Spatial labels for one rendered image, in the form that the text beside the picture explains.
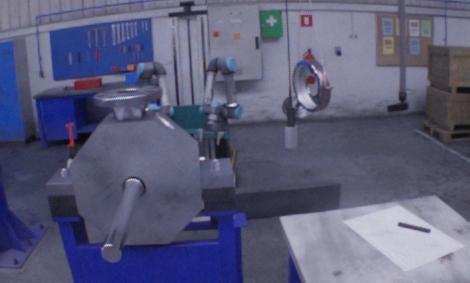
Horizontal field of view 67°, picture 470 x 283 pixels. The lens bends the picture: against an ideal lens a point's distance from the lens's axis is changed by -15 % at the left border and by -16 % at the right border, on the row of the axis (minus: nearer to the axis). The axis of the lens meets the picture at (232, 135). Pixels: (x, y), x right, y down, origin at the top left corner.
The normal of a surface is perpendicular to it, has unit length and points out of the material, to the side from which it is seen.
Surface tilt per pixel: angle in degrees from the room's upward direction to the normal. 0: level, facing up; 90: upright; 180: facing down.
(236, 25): 90
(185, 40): 90
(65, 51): 90
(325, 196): 90
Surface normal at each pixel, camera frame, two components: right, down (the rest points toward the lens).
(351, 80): 0.05, 0.26
